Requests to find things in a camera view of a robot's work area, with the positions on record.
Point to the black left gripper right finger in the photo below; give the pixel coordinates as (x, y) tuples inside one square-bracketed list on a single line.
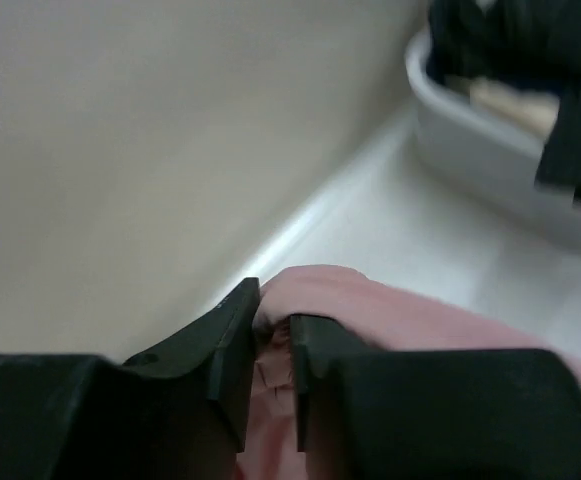
[(367, 413)]

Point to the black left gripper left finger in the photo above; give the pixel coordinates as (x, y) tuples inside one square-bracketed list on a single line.
[(177, 410)]

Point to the pink trousers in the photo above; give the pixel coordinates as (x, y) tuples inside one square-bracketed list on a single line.
[(390, 319)]

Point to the beige garment in basket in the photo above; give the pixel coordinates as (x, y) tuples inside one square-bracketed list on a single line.
[(533, 111)]

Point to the white laundry basket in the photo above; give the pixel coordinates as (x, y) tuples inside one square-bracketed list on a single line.
[(486, 156)]

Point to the dark clothes pile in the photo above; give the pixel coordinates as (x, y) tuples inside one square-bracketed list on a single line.
[(536, 42)]

